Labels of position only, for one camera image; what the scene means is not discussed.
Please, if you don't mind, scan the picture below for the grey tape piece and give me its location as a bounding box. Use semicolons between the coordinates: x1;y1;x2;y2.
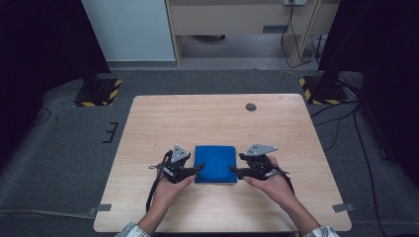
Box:
88;203;114;217
331;202;357;213

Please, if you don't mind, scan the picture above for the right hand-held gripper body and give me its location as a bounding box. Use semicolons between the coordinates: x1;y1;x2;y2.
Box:
238;142;279;181

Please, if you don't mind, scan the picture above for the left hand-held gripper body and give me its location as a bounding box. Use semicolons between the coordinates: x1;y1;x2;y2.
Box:
148;143;192;185

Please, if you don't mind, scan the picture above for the person's left hand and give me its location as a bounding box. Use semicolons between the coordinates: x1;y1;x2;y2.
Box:
153;172;198;213

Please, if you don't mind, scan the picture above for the light wooden desk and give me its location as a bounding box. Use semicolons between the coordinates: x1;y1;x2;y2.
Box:
164;0;342;68

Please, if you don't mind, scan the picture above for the hand-held gripper cable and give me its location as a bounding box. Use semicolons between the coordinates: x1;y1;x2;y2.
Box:
272;163;296;196
145;169;166;213

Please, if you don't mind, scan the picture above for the black curtain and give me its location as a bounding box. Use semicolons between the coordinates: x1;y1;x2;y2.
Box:
317;0;419;181
0;0;112;166

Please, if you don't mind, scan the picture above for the person's right hand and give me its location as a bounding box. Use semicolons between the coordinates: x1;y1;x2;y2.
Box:
243;156;296;207

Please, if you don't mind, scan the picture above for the black hanging cable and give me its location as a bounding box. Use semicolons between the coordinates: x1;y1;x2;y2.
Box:
280;0;322;70

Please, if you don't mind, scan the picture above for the black stand with striped base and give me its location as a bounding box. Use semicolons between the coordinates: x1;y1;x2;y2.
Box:
298;70;350;107
73;63;123;108

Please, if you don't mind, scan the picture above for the blue cloth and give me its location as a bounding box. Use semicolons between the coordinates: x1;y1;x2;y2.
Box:
193;144;238;185

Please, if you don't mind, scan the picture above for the thin black floor cable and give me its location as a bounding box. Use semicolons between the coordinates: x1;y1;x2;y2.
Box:
31;108;53;127

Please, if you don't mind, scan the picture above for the long black floor cable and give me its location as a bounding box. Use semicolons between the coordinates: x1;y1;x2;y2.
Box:
353;107;387;237

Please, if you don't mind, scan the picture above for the left hand-held gripper cable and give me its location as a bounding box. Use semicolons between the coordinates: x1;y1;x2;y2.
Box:
145;169;166;213

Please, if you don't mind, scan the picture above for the right hand-held gripper cable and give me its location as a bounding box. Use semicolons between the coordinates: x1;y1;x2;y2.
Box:
272;163;296;196

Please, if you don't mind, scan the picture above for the white panel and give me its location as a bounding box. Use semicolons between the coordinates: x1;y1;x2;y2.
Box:
80;0;176;62

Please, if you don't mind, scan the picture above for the black floor tape mark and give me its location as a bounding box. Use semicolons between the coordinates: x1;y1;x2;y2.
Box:
102;120;120;144

